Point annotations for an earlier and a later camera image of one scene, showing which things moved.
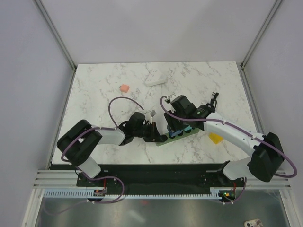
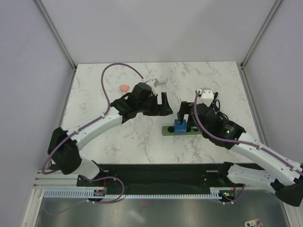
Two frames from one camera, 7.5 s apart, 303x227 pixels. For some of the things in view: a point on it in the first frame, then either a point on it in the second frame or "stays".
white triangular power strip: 155,78 stays
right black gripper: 169,118 → 184,109
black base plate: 200,177 stays
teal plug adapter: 188,128 → 195,129
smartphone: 253,222 stays
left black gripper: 154,135 → 163,109
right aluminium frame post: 260,33 stays
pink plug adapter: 124,88 stays
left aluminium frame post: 56,32 stays
